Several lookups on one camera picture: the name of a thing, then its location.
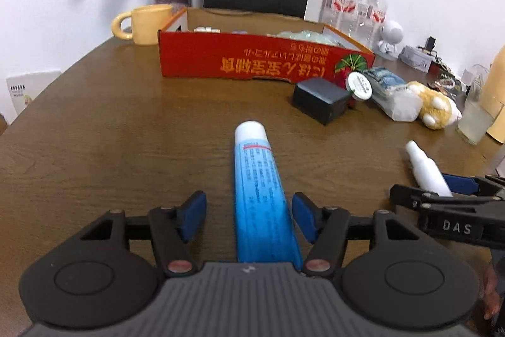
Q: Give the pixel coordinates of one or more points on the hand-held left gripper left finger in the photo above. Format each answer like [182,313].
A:
[193,214]

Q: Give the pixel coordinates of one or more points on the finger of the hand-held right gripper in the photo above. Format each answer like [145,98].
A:
[459,184]
[410,197]

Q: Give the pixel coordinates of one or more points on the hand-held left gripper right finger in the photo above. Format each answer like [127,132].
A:
[305,216]

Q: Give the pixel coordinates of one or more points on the white spray bottle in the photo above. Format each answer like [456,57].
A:
[428,171]

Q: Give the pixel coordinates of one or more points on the blue tube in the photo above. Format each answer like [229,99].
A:
[256,183]

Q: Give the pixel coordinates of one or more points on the yellow white plush toy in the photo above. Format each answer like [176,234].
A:
[434,108]

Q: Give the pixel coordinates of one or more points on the wet wipes pack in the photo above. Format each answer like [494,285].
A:
[388,84]

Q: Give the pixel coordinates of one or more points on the black rectangular box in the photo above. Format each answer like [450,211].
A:
[321,100]

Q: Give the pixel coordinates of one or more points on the red can white lid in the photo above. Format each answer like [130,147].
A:
[359,85]

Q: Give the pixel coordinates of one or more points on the red cardboard box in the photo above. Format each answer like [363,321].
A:
[236,56]

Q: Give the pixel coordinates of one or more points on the iridescent plastic bag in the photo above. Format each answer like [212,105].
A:
[303,36]

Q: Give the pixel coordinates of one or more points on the white folding plastic device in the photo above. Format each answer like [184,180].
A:
[206,30]

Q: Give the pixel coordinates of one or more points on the person's right hand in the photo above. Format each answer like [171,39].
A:
[493,293]

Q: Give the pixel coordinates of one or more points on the glass cup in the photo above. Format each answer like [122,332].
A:
[475,120]

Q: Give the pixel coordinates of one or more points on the glossy snack wrapper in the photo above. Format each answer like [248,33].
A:
[447,85]

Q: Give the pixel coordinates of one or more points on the white rectangular device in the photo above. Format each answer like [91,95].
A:
[414,57]

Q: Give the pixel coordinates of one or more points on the small black adapter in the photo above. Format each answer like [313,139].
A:
[431,43]

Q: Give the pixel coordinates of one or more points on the white robot figure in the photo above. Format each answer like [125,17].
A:
[389,37]

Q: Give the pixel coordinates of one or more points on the clear water bottle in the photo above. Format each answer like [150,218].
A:
[358,13]
[335,5]
[376,17]

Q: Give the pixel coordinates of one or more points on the yellow mug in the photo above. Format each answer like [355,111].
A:
[152,25]

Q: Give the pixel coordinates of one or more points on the brown wooden furniture piece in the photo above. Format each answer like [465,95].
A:
[3,125]

